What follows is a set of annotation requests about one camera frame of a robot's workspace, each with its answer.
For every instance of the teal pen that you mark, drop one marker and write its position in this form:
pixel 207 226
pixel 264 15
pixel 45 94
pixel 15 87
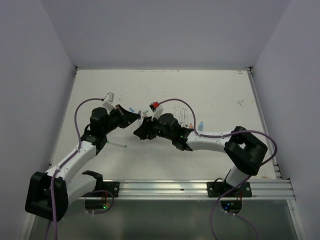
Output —
pixel 117 144

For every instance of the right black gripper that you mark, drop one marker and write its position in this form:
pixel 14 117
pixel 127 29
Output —
pixel 144 131

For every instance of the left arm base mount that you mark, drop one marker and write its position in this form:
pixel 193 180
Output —
pixel 102 198

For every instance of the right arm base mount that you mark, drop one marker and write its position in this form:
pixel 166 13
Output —
pixel 233 203

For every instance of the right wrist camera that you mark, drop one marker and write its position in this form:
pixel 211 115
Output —
pixel 157 110

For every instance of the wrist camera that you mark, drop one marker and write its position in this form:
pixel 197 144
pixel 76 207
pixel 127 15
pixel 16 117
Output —
pixel 157 110
pixel 108 102

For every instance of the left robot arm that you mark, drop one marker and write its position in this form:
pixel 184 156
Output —
pixel 50 193

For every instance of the blue pen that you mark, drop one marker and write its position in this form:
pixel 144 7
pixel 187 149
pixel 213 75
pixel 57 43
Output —
pixel 185 115

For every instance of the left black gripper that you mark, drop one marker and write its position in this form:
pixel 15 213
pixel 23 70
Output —
pixel 127 117

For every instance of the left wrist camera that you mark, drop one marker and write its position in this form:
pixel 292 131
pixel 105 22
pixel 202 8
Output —
pixel 108 102

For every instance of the aluminium rail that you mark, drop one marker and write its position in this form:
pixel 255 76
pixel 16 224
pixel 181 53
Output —
pixel 276 189

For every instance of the green capped pen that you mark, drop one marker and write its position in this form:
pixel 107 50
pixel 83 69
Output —
pixel 180 116

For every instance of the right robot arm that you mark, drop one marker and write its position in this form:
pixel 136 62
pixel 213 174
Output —
pixel 245 150

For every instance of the light blue highlighter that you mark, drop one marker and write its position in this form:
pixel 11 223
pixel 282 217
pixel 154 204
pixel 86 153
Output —
pixel 200 126

